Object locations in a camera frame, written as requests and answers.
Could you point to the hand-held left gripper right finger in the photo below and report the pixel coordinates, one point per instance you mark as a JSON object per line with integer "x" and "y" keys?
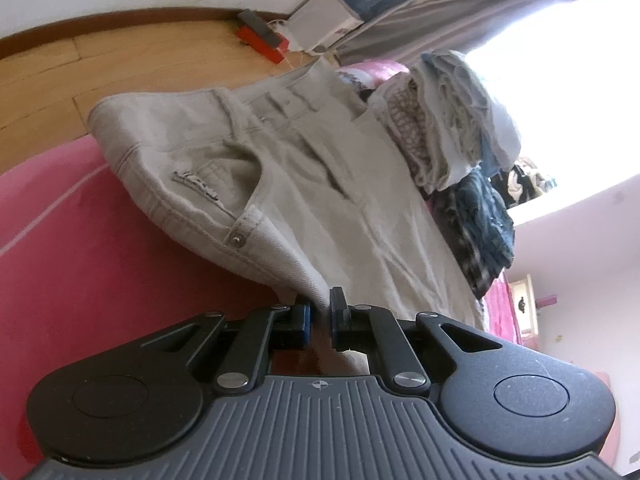
{"x": 337, "y": 317}

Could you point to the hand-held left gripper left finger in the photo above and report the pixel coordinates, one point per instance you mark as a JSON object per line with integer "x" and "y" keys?
{"x": 301, "y": 327}

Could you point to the beige pants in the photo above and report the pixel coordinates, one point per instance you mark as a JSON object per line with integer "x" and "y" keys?
{"x": 310, "y": 175}

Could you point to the stack of denim plaid clothes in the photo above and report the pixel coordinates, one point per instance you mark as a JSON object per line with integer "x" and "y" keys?
{"x": 480, "y": 230}

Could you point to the stack of light folded clothes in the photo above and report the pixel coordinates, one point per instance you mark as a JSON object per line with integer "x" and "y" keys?
{"x": 445, "y": 115}

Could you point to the cream nightstand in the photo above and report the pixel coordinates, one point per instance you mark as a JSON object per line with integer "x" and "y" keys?
{"x": 525, "y": 305}

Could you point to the red floral blanket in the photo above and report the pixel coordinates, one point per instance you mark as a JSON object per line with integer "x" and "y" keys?
{"x": 100, "y": 270}

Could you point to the red box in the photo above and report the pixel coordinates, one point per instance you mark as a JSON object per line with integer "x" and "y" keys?
{"x": 262, "y": 37}

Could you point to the white box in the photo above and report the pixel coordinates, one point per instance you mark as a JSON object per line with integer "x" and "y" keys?
{"x": 322, "y": 20}

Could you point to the beige curtain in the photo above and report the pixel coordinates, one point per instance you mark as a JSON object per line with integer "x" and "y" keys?
{"x": 475, "y": 5}

